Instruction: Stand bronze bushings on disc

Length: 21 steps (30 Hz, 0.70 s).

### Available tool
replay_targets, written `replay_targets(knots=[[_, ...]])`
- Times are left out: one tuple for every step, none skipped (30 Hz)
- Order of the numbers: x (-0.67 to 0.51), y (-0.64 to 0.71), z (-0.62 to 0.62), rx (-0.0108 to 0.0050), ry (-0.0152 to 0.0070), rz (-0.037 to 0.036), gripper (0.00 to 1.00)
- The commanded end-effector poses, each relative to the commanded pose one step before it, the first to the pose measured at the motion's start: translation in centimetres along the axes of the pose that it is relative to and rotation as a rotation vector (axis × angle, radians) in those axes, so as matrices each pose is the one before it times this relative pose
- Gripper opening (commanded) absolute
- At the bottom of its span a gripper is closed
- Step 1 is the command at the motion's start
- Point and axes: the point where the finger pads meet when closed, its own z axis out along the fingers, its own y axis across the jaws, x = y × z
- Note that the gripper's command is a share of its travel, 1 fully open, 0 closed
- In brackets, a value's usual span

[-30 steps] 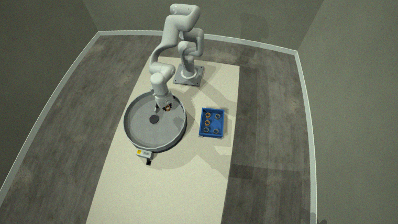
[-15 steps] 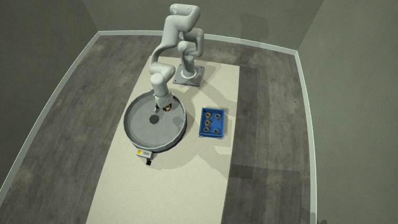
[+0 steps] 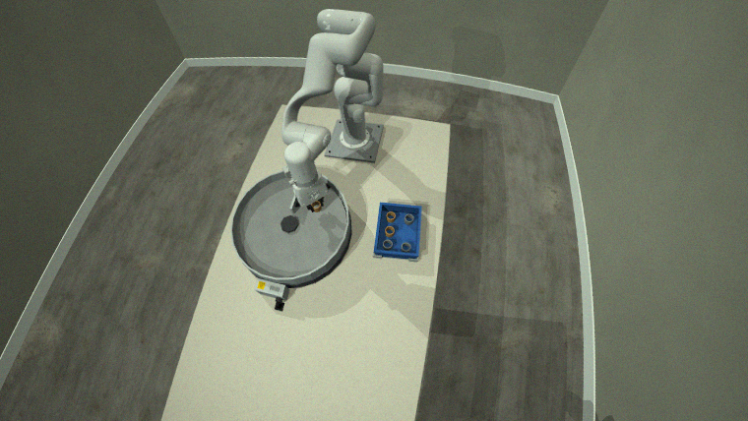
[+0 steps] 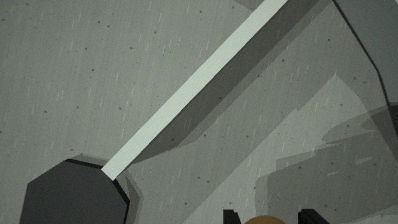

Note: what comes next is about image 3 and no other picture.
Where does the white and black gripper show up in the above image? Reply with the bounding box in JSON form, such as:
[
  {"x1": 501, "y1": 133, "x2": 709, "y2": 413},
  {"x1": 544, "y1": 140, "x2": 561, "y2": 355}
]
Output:
[{"x1": 292, "y1": 170, "x2": 331, "y2": 212}]

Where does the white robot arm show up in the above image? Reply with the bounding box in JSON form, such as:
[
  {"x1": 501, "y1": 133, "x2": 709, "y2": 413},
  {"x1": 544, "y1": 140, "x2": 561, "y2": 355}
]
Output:
[{"x1": 281, "y1": 9, "x2": 384, "y2": 188}]

